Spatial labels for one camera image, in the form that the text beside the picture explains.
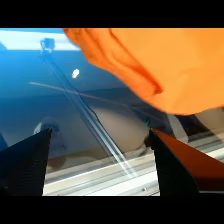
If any silver frame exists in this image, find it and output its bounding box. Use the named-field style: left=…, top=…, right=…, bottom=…
left=42, top=131, right=224, bottom=196

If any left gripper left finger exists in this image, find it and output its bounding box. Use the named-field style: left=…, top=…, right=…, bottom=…
left=0, top=127, right=53, bottom=196

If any orange garment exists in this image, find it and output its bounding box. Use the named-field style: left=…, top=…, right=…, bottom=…
left=62, top=27, right=224, bottom=116

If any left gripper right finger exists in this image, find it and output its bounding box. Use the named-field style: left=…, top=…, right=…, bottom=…
left=147, top=128, right=224, bottom=196

